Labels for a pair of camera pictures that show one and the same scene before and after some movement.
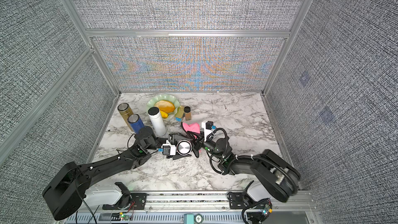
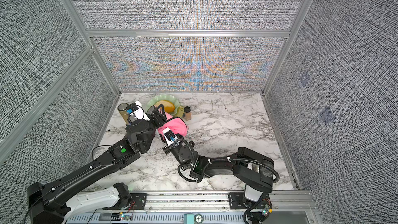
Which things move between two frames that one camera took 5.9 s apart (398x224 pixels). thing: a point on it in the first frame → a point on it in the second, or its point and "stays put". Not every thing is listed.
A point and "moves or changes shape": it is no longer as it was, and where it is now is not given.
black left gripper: (175, 137) → (161, 119)
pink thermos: (184, 147) moves or changes shape
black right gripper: (200, 139) → (168, 150)
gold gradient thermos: (125, 111) stays put
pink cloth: (194, 127) → (176, 124)
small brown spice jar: (187, 110) stays put
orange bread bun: (165, 106) stays put
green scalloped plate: (152, 102) stays put
